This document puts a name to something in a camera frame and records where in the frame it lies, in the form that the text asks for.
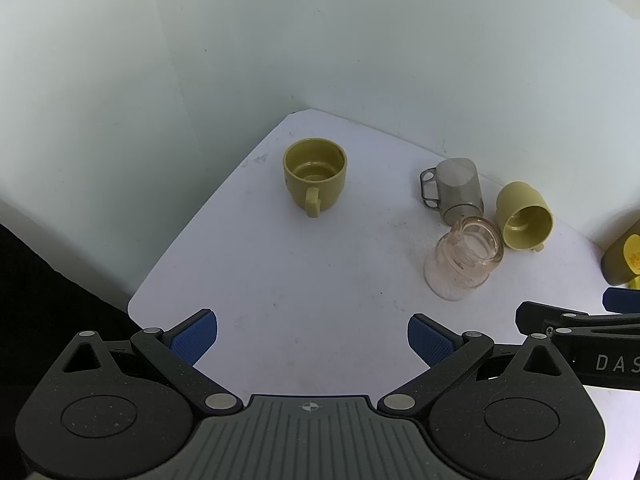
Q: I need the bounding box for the olive yellow cup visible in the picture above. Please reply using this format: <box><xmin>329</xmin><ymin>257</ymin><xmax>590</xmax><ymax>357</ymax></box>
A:
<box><xmin>283</xmin><ymin>137</ymin><xmax>348</xmax><ymax>219</ymax></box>
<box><xmin>495</xmin><ymin>181</ymin><xmax>555</xmax><ymax>253</ymax></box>

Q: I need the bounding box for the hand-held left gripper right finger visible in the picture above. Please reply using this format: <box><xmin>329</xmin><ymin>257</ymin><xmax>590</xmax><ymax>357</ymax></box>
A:
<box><xmin>377</xmin><ymin>313</ymin><xmax>572</xmax><ymax>415</ymax></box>

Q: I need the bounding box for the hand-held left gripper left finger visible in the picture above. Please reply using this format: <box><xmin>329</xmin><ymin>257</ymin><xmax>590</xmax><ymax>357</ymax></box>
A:
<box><xmin>50</xmin><ymin>309</ymin><xmax>244</xmax><ymax>415</ymax></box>

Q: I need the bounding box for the dark yellow cup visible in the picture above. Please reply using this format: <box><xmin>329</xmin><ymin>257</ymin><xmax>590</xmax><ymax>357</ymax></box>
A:
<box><xmin>600</xmin><ymin>233</ymin><xmax>640</xmax><ymax>289</ymax></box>

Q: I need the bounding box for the clear glass jar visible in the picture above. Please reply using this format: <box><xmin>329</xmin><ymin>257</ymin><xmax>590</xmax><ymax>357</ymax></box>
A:
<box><xmin>424</xmin><ymin>216</ymin><xmax>505</xmax><ymax>303</ymax></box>

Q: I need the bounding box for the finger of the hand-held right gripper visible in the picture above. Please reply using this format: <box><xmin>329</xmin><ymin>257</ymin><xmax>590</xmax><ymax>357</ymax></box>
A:
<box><xmin>602</xmin><ymin>287</ymin><xmax>640</xmax><ymax>314</ymax></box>
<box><xmin>515</xmin><ymin>300</ymin><xmax>640</xmax><ymax>337</ymax></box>

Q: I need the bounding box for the grey translucent cup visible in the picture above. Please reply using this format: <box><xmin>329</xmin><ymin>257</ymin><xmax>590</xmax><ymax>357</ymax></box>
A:
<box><xmin>419</xmin><ymin>157</ymin><xmax>485</xmax><ymax>226</ymax></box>

